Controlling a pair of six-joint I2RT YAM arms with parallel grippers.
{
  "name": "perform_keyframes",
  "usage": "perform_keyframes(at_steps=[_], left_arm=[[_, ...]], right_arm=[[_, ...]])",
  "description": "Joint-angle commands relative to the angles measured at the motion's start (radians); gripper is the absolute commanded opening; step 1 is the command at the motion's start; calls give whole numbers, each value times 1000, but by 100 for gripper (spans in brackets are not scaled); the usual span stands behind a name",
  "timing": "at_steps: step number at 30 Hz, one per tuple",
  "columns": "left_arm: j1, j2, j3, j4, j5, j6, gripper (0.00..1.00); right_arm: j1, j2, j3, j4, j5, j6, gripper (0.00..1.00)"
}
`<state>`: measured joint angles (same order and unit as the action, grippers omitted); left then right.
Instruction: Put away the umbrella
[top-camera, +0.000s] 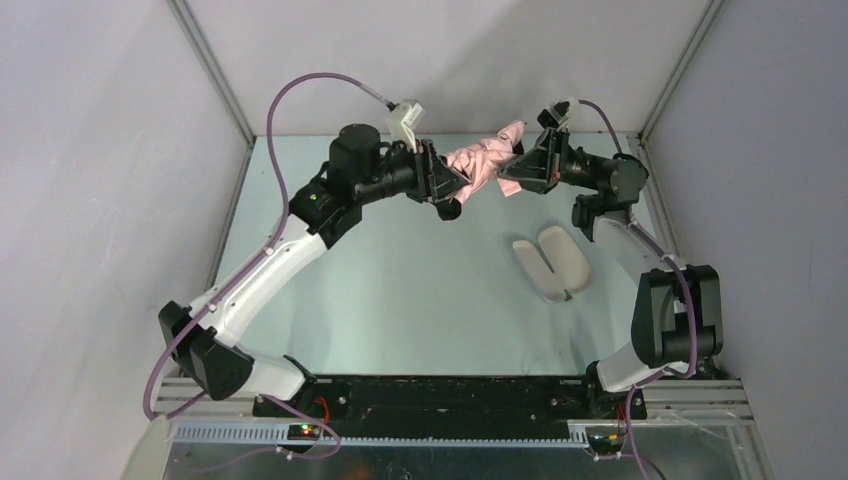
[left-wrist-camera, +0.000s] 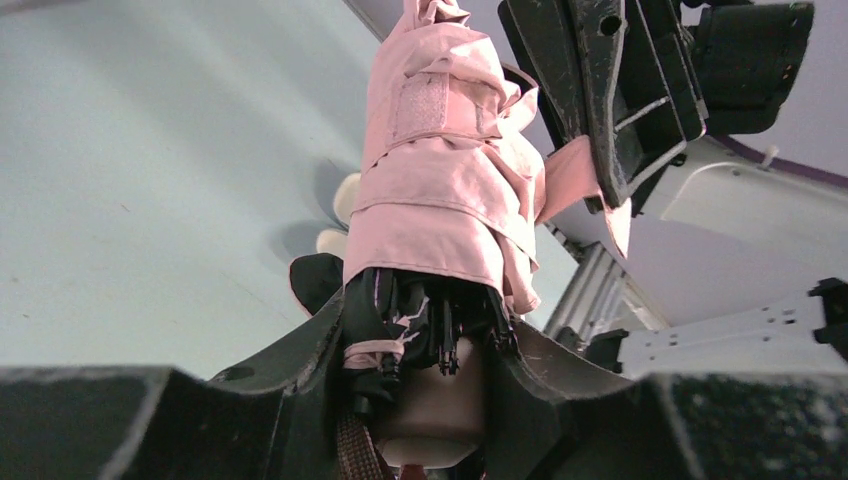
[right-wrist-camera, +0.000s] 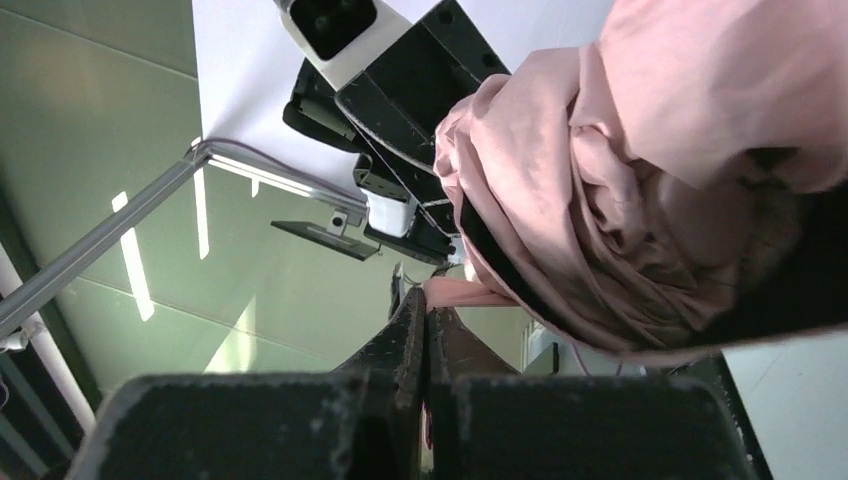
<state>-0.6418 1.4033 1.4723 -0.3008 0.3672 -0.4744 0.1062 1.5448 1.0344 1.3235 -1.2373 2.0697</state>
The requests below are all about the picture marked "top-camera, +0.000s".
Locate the pink black folding umbrella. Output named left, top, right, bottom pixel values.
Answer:
left=436, top=120, right=526, bottom=221

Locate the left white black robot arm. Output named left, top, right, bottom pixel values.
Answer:
left=158, top=124, right=469, bottom=400

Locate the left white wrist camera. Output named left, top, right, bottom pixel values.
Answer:
left=386, top=99, right=425, bottom=152

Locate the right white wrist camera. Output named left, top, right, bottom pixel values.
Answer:
left=536, top=97, right=581, bottom=131

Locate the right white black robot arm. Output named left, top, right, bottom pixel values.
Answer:
left=498, top=128, right=724, bottom=393

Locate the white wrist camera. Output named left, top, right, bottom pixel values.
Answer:
left=386, top=99, right=425, bottom=152
left=536, top=97, right=581, bottom=131

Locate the open grey umbrella case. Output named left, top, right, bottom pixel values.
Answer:
left=510, top=225, right=593, bottom=303

